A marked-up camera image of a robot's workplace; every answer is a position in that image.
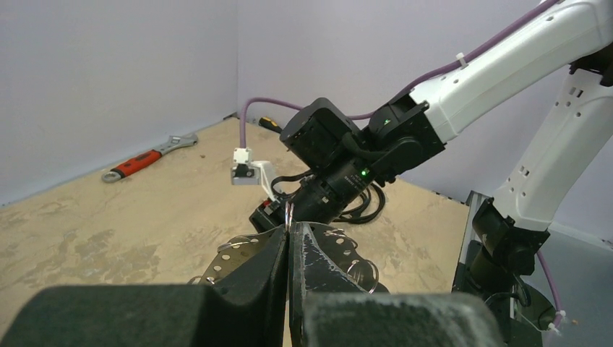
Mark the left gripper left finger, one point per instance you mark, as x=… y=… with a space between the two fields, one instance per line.
x=245 y=308

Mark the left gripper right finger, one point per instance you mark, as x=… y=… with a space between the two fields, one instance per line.
x=352 y=319

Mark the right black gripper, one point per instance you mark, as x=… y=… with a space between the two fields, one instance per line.
x=271 y=214

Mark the yellow black screwdriver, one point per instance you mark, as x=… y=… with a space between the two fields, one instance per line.
x=269 y=124

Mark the red handled adjustable wrench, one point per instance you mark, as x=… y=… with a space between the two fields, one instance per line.
x=145 y=159

